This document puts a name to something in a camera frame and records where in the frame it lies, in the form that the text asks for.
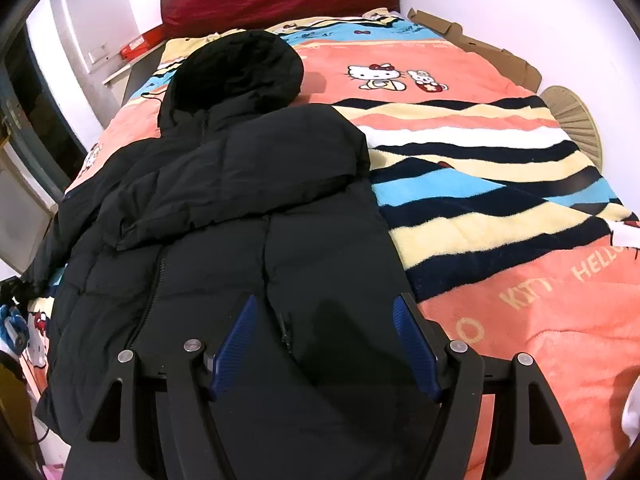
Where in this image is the white cabinet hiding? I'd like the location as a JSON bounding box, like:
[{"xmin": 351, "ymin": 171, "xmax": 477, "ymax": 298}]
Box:
[{"xmin": 0, "ymin": 150, "xmax": 57, "ymax": 273}]

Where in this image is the blue and white cloth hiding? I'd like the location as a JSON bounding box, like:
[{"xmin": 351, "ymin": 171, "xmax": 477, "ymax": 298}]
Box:
[{"xmin": 0, "ymin": 305, "xmax": 31, "ymax": 357}]

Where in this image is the pink object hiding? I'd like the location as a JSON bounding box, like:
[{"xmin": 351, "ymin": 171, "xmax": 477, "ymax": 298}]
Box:
[{"xmin": 42, "ymin": 452, "xmax": 72, "ymax": 480}]

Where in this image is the brown garment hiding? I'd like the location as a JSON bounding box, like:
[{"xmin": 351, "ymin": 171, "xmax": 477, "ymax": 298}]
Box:
[{"xmin": 0, "ymin": 355, "xmax": 40, "ymax": 413}]

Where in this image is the striped cartoon printed blanket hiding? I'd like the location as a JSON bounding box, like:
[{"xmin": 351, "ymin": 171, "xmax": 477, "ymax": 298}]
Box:
[{"xmin": 27, "ymin": 7, "xmax": 640, "ymax": 480}]

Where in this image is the white bedside shelf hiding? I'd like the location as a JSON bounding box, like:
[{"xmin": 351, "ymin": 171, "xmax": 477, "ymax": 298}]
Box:
[{"xmin": 102, "ymin": 35, "xmax": 167, "ymax": 107}]

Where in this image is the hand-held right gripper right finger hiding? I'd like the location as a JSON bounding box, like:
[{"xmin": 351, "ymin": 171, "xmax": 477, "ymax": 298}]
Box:
[{"xmin": 392, "ymin": 292, "xmax": 588, "ymax": 480}]

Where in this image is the flattened brown cardboard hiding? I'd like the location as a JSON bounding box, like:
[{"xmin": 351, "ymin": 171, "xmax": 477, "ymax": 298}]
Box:
[{"xmin": 407, "ymin": 7, "xmax": 543, "ymax": 92}]

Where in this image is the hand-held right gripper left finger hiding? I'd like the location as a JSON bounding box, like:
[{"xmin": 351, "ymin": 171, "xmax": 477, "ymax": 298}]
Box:
[{"xmin": 65, "ymin": 294, "xmax": 261, "ymax": 480}]

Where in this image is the black hooded puffer jacket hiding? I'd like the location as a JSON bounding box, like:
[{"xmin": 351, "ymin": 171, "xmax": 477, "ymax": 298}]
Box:
[{"xmin": 22, "ymin": 29, "xmax": 446, "ymax": 480}]

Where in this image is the woven straw hand fan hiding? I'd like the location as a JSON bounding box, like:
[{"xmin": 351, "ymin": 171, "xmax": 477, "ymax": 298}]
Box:
[{"xmin": 540, "ymin": 85, "xmax": 607, "ymax": 167}]

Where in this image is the dark door frame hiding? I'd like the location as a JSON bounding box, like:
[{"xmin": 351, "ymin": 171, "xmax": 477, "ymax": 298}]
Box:
[{"xmin": 0, "ymin": 25, "xmax": 87, "ymax": 196}]

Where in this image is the red box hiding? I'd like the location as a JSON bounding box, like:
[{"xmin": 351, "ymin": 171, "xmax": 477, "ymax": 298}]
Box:
[{"xmin": 120, "ymin": 25, "xmax": 166, "ymax": 60}]

